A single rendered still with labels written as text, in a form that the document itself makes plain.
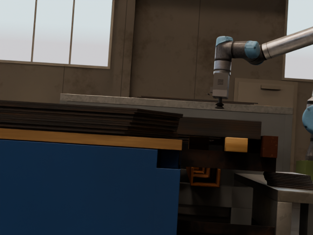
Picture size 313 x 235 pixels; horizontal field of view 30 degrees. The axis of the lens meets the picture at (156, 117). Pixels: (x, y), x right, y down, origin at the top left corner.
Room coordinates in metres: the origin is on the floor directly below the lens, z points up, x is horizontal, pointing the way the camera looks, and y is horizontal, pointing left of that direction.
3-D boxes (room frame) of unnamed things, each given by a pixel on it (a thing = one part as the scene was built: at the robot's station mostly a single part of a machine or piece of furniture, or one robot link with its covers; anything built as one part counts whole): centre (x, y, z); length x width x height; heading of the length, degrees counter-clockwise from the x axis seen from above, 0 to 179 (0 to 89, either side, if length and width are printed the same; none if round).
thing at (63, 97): (3.55, -0.11, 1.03); 1.30 x 0.60 x 0.04; 87
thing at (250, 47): (2.54, -0.38, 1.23); 0.11 x 0.11 x 0.08; 64
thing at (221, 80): (2.57, -0.27, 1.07); 0.10 x 0.09 x 0.16; 79
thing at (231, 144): (1.63, -0.23, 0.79); 0.06 x 0.05 x 0.04; 87
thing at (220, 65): (2.57, -0.28, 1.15); 0.08 x 0.08 x 0.05
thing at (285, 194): (2.22, -0.47, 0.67); 1.30 x 0.20 x 0.03; 177
